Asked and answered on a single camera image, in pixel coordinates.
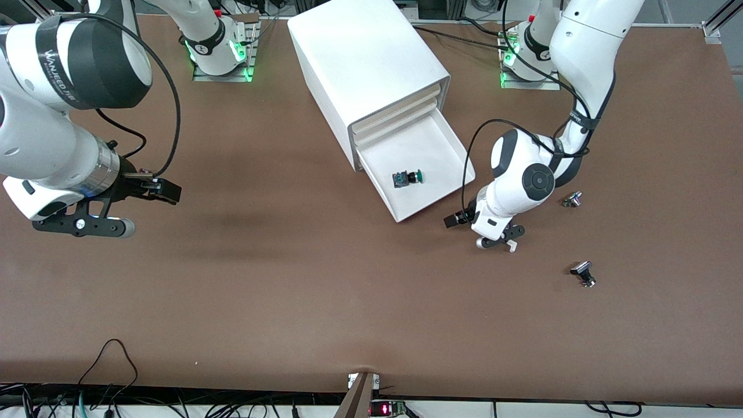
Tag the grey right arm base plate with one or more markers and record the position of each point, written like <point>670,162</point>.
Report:
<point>232,77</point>

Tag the brown wooden post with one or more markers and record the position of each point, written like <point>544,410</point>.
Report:
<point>357,400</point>

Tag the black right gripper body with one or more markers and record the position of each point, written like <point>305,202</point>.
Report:
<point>131,187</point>

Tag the black rectangular push button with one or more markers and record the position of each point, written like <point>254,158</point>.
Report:
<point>582,269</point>

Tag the small white bracket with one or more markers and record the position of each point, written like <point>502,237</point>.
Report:
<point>352,380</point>

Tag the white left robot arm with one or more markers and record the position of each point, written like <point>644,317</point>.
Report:
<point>586,52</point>

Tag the green mushroom push button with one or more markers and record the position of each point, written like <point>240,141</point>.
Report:
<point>401,179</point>

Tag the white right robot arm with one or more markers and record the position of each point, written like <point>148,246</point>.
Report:
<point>46,145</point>

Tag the grey left arm base plate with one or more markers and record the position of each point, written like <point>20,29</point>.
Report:
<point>540,85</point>

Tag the aluminium frame profile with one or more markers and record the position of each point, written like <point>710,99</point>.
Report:
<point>713,30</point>
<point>40,8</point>

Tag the chrome metal fitting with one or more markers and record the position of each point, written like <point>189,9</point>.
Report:
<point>572,200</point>

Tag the red digit display device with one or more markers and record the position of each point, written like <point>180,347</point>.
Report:
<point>386,410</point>

